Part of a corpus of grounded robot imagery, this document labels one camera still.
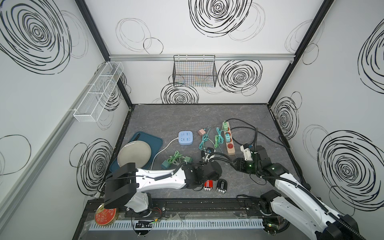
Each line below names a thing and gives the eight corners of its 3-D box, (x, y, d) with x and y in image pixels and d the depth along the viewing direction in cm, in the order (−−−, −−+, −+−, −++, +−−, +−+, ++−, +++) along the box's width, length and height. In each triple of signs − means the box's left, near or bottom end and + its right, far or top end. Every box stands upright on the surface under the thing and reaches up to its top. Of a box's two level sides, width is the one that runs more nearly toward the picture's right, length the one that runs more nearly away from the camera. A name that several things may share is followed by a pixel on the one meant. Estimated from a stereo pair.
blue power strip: (178, 144, 99) (177, 142, 96) (178, 132, 105) (178, 130, 103) (192, 144, 99) (192, 142, 96) (192, 132, 105) (192, 130, 103)
